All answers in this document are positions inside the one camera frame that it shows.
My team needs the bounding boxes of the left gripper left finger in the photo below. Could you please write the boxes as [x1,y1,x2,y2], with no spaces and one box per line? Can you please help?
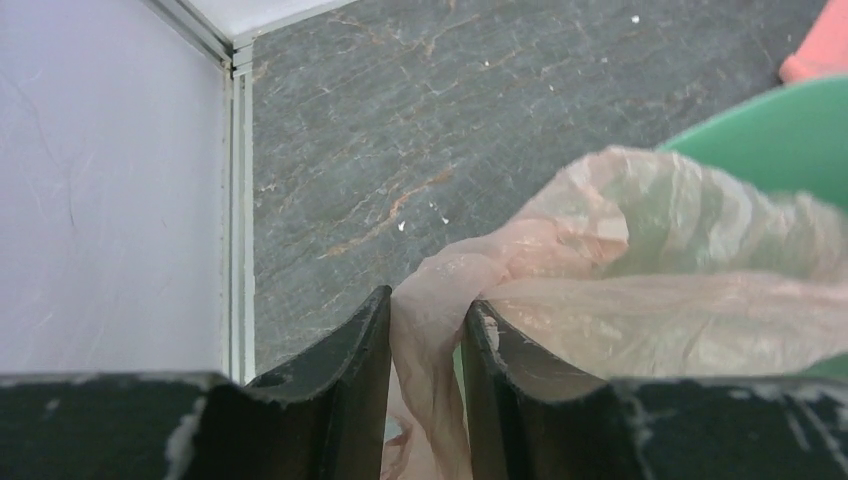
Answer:
[1,286,391,479]

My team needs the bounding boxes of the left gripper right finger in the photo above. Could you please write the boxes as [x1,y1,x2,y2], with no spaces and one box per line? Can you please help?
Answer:
[462,301,847,479]

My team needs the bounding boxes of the translucent pink plastic trash bag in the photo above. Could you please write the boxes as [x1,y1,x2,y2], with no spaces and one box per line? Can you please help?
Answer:
[381,147,847,479]

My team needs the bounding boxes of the green plastic trash bin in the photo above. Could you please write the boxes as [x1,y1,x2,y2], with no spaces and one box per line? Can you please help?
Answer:
[620,77,847,379]

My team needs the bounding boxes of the salmon pink cloth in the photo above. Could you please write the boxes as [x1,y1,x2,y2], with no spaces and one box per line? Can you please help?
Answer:
[778,0,847,83]

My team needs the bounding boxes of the left corner aluminium post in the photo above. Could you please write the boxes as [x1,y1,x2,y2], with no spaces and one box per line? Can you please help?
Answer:
[147,1,256,384]

